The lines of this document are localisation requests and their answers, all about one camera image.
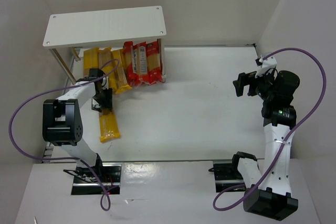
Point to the red spaghetti bag middle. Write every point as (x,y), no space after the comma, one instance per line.
(141,66)

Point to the red spaghetti bag left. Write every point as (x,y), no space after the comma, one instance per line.
(128,52)

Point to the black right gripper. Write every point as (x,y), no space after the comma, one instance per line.
(252,83)

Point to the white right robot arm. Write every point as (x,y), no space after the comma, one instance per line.
(268,191)

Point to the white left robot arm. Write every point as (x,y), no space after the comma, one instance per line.
(62,122)

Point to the yellow spaghetti bag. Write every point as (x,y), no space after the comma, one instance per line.
(90,60)
(122,83)
(108,126)
(106,64)

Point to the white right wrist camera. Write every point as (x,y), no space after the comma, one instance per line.
(265,65)

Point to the red spaghetti bag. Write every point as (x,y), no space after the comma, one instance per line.
(128,52)
(153,63)
(141,66)

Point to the red spaghetti bag rightmost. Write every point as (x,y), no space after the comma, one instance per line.
(153,63)

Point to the white two-tier shelf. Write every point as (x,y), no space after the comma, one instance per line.
(102,28)

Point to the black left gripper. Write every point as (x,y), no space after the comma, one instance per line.
(104,100)

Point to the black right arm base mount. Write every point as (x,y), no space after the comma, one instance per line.
(225,175)

